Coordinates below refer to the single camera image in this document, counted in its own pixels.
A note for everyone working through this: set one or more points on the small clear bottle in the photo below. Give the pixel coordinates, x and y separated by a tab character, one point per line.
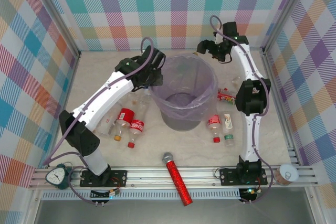
236	80

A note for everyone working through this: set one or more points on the water bottle red green label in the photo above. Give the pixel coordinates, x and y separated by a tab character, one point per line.
225	98

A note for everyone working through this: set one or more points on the clear bottle white label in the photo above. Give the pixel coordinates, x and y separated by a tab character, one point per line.
106	124

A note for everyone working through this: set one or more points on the cola bottle red cap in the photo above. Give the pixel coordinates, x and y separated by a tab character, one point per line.
213	121
137	126

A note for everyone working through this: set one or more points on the clear bottle green label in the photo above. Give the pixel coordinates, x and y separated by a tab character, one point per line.
228	123

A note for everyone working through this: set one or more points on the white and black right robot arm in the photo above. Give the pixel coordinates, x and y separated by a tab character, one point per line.
248	61

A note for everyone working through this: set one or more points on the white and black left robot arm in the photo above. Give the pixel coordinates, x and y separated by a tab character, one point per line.
105	95

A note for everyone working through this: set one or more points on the mesh bin with pink bag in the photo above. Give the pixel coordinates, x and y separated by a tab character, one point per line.
202	103

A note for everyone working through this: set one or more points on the grey mesh waste bin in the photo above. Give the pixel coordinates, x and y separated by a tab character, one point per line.
181	124

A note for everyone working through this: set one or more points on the red label bottle yellow cap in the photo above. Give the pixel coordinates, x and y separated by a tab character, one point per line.
125	115

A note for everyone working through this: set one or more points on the red glitter microphone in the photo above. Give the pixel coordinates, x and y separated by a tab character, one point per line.
177	176

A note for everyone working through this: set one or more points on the grey metal shelf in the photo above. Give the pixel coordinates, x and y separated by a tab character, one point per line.
170	213

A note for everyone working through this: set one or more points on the green alarm clock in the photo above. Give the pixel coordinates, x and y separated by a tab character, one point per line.
56	177

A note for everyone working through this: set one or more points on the tin can with pull tab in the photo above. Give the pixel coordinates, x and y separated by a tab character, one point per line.
287	174

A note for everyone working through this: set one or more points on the aluminium frame post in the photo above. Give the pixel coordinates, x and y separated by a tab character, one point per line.
285	11
60	16

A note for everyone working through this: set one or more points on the aluminium frame rail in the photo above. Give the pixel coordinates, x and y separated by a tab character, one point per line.
157	176

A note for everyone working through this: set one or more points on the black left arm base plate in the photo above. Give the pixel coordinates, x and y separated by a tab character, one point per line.
119	177

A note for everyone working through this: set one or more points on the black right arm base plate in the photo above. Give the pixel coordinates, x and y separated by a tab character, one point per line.
228	176

